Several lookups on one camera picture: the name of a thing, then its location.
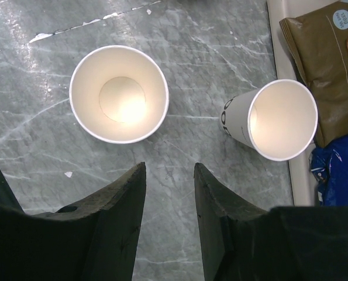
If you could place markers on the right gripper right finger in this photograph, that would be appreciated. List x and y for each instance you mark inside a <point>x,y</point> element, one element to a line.
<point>240,241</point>

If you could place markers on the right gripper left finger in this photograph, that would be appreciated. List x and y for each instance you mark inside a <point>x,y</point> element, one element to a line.
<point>91,239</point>

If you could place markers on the white paper coffee cup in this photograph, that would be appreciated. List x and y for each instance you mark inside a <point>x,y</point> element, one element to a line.
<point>119,94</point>

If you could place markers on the cream three-tier shelf rack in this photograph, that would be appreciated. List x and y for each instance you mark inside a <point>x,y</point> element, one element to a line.
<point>304,184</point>

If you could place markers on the blue snack bag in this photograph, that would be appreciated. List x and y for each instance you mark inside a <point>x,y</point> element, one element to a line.
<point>329,166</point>

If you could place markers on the brown snack bag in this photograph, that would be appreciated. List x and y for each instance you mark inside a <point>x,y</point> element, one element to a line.
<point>318,44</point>

